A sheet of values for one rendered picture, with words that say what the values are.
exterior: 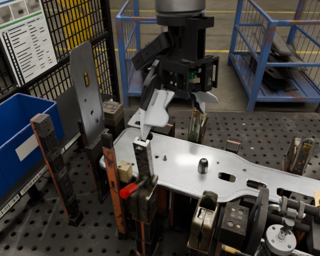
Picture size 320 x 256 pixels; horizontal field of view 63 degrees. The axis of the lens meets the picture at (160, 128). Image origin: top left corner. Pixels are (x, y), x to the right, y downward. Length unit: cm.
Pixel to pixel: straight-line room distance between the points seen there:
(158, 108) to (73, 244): 75
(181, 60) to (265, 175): 56
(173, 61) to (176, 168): 49
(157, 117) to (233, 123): 116
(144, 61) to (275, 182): 57
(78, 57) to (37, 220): 67
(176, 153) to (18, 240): 66
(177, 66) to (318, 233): 41
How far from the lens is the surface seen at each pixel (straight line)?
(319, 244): 59
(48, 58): 113
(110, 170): 75
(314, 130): 168
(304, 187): 89
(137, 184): 65
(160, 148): 90
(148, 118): 44
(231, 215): 61
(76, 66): 80
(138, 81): 304
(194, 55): 39
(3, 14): 99
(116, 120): 100
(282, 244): 63
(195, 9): 40
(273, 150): 145
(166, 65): 41
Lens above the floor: 162
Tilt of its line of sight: 39 degrees down
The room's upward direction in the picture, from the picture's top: straight up
